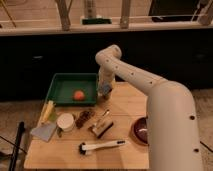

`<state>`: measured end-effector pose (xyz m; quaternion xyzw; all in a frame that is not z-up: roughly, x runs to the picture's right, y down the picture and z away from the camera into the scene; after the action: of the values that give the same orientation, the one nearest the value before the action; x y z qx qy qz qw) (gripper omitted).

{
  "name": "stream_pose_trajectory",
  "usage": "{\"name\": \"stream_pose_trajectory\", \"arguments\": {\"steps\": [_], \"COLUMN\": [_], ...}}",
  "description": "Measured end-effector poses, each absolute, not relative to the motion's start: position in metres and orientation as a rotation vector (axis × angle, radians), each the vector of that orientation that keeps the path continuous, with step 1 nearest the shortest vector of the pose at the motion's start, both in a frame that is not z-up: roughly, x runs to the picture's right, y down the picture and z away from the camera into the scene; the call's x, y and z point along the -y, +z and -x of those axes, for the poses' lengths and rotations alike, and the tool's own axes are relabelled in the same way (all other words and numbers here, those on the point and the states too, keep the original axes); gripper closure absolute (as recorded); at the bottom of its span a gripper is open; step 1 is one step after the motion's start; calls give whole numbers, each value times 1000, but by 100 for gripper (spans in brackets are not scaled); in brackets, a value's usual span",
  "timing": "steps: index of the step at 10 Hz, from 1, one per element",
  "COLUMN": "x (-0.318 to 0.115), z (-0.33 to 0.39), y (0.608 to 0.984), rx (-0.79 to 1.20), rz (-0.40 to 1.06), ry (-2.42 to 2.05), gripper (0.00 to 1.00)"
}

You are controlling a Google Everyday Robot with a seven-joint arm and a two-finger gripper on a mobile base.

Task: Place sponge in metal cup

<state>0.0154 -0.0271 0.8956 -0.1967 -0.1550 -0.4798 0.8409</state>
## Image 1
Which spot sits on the white round cup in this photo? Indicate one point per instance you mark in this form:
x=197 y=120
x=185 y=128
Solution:
x=66 y=122

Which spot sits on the orange ball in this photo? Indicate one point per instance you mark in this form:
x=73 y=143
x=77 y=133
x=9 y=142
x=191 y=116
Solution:
x=79 y=95

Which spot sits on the brown chocolate piece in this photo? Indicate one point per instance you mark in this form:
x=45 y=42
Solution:
x=84 y=116

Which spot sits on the black pole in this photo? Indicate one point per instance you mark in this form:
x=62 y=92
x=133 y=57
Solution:
x=16 y=148

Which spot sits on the yellow corn toy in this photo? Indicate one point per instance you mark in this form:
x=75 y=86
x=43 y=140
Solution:
x=48 y=110

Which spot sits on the green box on shelf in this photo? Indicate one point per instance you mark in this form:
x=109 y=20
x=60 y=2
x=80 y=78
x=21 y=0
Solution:
x=92 y=21

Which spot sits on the wooden block brush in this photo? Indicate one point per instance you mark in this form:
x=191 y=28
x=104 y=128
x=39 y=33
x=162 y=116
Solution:
x=101 y=128

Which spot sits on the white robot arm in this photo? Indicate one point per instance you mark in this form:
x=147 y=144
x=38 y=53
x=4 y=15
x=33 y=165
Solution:
x=173 y=135

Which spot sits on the dark red bowl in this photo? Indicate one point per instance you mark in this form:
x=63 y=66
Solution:
x=138 y=132

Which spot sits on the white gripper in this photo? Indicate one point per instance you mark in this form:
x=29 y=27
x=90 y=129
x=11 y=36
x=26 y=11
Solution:
x=105 y=86

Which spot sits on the green plastic tray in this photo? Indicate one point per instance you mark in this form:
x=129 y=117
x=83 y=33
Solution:
x=63 y=85

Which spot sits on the grey folded cloth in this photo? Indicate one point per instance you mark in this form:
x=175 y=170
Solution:
x=44 y=131

